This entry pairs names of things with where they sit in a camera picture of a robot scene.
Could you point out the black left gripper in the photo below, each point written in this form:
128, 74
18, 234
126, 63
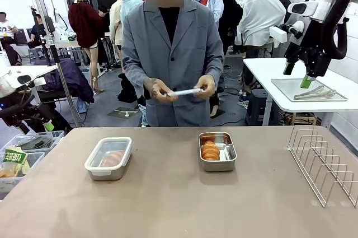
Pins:
28, 112

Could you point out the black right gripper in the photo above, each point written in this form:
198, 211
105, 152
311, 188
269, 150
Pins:
319, 60

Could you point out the lidded plastic food container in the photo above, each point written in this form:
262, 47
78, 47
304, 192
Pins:
112, 147

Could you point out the golden croissant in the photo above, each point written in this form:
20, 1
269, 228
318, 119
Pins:
210, 151
113, 159

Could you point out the white-rimmed clear plastic lid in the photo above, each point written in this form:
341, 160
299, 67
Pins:
187, 92

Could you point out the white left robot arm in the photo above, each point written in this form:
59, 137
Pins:
8, 86

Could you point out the person's right forearm grey sleeve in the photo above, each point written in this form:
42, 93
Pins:
134, 75

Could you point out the person's left forearm grey sleeve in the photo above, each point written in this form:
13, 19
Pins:
215, 67

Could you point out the person's tattooed left hand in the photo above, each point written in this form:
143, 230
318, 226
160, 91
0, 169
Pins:
207, 86

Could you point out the person's tattooed right hand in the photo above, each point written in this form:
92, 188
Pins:
156, 88

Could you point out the flat steel baking tray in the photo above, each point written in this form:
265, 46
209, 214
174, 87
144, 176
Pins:
285, 86

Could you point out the clear plastic storage bin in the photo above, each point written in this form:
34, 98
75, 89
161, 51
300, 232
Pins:
33, 159
56, 135

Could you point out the stainless steel tongs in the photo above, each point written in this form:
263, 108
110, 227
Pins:
313, 92

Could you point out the green snack bag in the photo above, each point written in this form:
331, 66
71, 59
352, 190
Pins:
14, 156

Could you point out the white side table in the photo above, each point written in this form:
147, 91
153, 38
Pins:
260, 81

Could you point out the white desk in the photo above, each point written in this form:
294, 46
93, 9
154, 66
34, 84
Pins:
28, 69

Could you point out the dark purple cloth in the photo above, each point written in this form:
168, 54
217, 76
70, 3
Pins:
70, 78

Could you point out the mannequin in white shirt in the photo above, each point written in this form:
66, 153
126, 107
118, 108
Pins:
260, 11

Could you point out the mannequin in black clothing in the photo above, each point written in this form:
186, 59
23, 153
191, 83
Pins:
229, 14

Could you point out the lidded stainless steel container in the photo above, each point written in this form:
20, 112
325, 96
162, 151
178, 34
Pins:
117, 176

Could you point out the seated person dark clothes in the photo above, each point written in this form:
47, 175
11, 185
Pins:
37, 32

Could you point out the seated person white t-shirt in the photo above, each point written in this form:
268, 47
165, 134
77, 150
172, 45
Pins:
8, 29

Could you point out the mannequin in red sweater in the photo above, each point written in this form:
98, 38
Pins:
84, 25

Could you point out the person in grey jacket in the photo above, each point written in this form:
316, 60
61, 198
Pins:
190, 39

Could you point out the open stainless steel container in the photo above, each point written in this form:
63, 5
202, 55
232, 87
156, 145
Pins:
216, 166

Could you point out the mannequin in cream clothing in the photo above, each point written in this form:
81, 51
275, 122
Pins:
114, 19

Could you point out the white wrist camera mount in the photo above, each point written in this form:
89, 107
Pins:
278, 34

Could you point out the grey mannequin base plate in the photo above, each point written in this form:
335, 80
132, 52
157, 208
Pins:
120, 113

